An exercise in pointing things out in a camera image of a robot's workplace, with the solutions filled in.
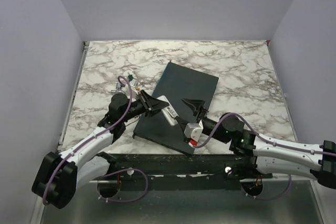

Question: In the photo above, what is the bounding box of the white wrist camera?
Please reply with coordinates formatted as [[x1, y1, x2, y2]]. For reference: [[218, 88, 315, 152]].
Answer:
[[183, 121, 204, 148], [129, 78, 140, 97]]

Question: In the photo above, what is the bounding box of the white remote control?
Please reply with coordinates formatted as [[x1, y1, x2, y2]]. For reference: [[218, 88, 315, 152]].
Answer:
[[157, 95, 178, 126]]

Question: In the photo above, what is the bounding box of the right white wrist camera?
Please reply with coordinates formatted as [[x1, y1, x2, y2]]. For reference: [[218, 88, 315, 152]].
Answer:
[[183, 121, 204, 148]]

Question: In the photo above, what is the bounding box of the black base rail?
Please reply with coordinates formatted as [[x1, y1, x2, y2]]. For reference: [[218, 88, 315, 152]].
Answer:
[[54, 152, 274, 190]]

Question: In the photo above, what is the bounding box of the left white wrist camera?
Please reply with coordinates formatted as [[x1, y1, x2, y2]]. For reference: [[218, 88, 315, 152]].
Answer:
[[129, 78, 140, 97]]

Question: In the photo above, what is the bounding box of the chrome metal fitting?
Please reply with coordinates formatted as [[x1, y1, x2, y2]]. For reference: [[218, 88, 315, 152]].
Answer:
[[110, 82, 125, 94]]

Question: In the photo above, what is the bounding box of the dark flat metal box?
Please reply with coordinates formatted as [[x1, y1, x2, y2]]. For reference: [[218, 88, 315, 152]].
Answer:
[[133, 62, 218, 155]]

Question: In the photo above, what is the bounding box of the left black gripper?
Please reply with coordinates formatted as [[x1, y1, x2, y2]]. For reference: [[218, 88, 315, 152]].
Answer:
[[122, 90, 170, 123]]

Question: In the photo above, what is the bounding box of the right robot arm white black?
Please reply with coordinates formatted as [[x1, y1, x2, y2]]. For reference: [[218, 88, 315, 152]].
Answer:
[[173, 99, 335, 189]]

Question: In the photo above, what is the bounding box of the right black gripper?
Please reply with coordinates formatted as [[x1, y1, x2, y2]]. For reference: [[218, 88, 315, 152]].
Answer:
[[175, 97, 229, 143]]

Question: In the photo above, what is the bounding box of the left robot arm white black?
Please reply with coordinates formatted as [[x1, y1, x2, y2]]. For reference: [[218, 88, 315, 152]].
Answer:
[[31, 90, 170, 209]]

